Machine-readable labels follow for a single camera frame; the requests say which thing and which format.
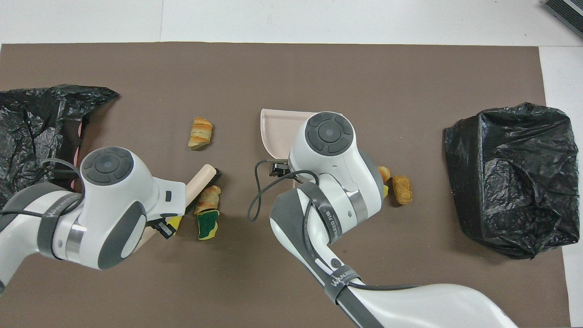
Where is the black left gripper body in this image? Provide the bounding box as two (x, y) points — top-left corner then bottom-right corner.
(147, 218), (176, 240)

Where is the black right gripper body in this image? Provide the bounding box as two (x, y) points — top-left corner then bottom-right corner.
(270, 159), (292, 177)

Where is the beige plastic dustpan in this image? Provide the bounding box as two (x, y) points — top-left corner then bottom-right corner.
(260, 108), (320, 161)

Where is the beige brush with black bristles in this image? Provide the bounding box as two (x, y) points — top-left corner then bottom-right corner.
(140, 164), (224, 246)

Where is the brown toy bread roll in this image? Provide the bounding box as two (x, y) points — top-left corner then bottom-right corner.
(392, 175), (413, 205)

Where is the black bag-lined pink bin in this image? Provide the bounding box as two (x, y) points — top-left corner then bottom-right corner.
(0, 84), (120, 210)

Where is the black bag-lined trash bin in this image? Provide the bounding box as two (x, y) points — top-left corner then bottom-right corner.
(443, 102), (580, 260)

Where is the brown table mat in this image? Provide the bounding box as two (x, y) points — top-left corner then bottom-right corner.
(0, 42), (572, 328)

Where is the dark grey ribbed object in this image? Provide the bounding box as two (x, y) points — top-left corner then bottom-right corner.
(543, 0), (583, 39)

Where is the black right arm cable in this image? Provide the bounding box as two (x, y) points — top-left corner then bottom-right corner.
(247, 159), (424, 292)

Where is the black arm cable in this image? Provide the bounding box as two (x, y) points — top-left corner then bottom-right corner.
(0, 157), (85, 215)
(247, 159), (424, 292)

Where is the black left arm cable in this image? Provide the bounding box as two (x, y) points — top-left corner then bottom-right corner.
(0, 157), (85, 215)

